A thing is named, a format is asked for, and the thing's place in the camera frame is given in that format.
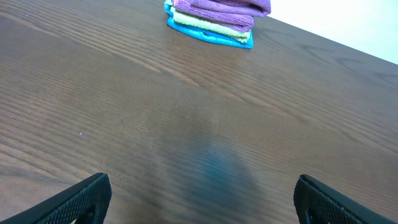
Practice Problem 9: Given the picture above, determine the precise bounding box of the blue folded cloth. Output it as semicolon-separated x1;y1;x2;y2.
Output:
164;2;254;50

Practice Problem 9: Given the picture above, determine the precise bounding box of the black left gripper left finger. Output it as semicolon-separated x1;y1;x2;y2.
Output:
1;172;112;224

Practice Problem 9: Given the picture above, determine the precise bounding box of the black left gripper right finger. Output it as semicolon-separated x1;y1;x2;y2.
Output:
294;174;396;224

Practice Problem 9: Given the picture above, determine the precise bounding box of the purple folded cloth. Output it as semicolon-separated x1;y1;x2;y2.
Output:
172;0;271;33

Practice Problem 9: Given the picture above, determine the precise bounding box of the light green folded cloth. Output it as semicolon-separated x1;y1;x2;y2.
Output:
164;0;251;44

